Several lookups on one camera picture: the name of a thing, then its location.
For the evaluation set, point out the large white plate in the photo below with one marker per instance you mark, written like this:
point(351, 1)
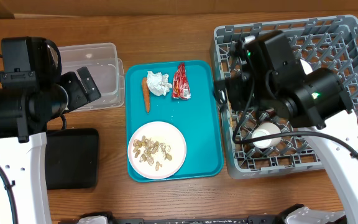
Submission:
point(163, 132)

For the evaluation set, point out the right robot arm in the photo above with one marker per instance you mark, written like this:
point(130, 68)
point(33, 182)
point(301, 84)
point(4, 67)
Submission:
point(316, 105)

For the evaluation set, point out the orange carrot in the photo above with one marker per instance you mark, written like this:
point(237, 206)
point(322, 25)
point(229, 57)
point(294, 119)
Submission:
point(146, 94)

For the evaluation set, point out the crumpled white tissue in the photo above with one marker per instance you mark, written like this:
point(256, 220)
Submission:
point(158, 83)

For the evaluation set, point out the grey dishwasher rack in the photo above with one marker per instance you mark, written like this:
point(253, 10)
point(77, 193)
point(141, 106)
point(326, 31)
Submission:
point(329, 42)

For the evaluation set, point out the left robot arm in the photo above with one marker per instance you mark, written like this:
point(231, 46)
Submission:
point(33, 91)

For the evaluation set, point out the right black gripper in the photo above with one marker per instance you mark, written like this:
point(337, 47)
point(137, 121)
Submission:
point(235, 83)

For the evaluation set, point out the white cup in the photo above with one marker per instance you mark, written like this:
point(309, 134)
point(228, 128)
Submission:
point(266, 129)

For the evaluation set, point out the clear plastic bin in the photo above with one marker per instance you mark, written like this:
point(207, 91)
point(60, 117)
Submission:
point(105, 68)

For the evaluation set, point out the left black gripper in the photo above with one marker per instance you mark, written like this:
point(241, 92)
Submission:
point(80, 97)

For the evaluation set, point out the peanut shell scraps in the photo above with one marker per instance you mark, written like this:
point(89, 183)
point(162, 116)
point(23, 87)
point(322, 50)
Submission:
point(153, 152)

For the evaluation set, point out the red snack wrapper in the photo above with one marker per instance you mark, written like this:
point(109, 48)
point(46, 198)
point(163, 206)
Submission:
point(180, 85)

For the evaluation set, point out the teal plastic serving tray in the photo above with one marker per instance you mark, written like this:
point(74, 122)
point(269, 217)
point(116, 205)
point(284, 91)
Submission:
point(197, 118)

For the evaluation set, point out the black plastic tray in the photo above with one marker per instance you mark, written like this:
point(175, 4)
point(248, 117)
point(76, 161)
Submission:
point(72, 159)

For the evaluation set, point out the white bowl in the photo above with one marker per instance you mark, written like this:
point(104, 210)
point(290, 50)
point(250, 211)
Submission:
point(306, 67)

